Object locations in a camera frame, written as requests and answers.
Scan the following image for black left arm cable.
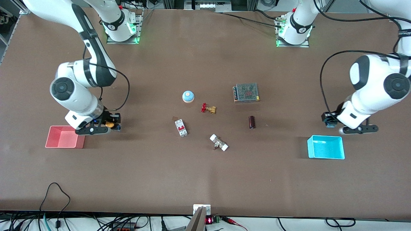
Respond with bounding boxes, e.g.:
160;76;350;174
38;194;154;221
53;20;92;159
312;0;411;120

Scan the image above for red clip lead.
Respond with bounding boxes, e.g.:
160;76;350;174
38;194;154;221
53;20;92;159
221;216;248;231

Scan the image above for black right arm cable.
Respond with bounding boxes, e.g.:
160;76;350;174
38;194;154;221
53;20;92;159
82;45;130;112

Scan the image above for grey aluminium camera bar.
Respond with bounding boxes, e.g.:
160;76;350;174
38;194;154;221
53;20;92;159
185;206;206;231

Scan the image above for metal mesh power supply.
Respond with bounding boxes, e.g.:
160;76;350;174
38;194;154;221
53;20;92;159
233;83;260;103

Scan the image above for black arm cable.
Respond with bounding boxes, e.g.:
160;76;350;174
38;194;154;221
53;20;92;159
312;0;411;120
82;45;130;112

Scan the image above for black base power cable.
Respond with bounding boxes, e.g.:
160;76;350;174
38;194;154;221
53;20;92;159
221;9;283;28

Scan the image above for metal fitting white caps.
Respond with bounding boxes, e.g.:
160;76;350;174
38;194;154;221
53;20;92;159
209;134;229;152

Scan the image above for brass valve red handle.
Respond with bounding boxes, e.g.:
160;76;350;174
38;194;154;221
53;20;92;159
201;103;217;115

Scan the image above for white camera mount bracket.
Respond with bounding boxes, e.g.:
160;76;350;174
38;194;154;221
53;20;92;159
193;204;212;216

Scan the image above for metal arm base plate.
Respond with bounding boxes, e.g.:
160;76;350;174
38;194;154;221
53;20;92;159
275;15;310;48
106;9;144;45

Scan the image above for pink plastic box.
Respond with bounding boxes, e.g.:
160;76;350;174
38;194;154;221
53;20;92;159
45;125;86;149

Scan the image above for black looped table cable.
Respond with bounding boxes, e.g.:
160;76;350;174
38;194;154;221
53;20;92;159
39;182;71;229

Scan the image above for white circuit breaker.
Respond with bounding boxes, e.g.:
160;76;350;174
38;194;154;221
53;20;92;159
175;119;188;137

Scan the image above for cyan plastic box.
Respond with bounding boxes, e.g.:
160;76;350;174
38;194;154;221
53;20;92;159
307;135;345;160

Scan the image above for black coiled floor cable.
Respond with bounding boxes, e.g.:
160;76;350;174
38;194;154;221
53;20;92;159
325;218;356;228

